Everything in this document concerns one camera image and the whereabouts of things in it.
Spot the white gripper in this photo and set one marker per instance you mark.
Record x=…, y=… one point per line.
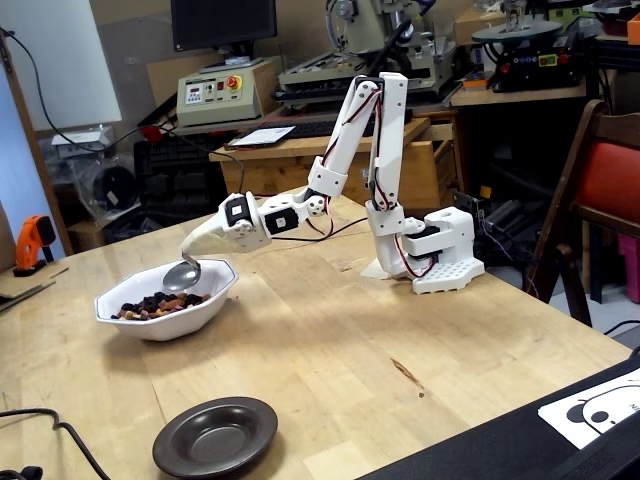
x=226, y=233

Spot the bent metal spoon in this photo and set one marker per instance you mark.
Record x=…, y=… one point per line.
x=181, y=277

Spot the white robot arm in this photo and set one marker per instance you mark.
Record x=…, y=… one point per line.
x=387, y=150

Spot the white octagonal bowl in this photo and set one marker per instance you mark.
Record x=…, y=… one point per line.
x=165, y=327

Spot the brown round plate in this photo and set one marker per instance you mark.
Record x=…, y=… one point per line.
x=215, y=440

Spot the black slotted storage bin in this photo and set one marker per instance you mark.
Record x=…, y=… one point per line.
x=175, y=175

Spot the wooden workbench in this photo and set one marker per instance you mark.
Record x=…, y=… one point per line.
x=270, y=170

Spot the trail mix pile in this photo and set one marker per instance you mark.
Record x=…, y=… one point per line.
x=150, y=306

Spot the white paper sheet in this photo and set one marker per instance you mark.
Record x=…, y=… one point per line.
x=262, y=136

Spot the plastic bag with spool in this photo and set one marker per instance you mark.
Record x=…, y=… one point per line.
x=112, y=187

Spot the small red clamp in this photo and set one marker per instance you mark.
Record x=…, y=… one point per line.
x=150, y=134

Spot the beige control box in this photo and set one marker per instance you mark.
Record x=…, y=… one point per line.
x=220, y=107

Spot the black keyboard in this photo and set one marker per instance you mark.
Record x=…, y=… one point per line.
x=310, y=127

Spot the small metal rod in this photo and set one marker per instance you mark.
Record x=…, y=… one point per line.
x=59, y=273

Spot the translucent white plastic wedge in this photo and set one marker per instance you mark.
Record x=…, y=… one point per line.
x=375, y=272

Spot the orange and black tool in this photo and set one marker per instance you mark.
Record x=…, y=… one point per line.
x=30, y=235

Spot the flat metal file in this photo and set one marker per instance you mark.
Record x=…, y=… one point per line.
x=25, y=295

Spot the black computer monitor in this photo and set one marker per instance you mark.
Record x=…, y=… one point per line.
x=225, y=22

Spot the white foam board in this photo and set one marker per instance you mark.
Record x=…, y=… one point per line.
x=65, y=60

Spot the small motor driver board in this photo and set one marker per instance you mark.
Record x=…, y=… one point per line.
x=467, y=205

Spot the beige milling machine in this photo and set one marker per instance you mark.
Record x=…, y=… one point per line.
x=370, y=30

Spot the small orange box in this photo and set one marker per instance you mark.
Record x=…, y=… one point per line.
x=475, y=84

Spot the brown cardboard box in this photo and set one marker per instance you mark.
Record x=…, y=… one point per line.
x=472, y=25

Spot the wooden shelf board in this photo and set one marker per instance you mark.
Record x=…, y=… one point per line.
x=525, y=97

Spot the black machine green disc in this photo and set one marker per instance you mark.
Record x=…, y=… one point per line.
x=530, y=67

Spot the white panda sticker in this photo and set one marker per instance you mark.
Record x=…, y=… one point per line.
x=555, y=417

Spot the wooden chair red cushion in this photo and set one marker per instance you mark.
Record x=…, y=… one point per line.
x=610, y=180

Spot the pink plastic bin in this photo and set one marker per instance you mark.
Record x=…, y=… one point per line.
x=631, y=270

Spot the brown wooden post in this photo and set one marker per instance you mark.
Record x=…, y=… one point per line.
x=32, y=135

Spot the black metal frame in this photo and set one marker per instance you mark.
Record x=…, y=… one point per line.
x=615, y=52

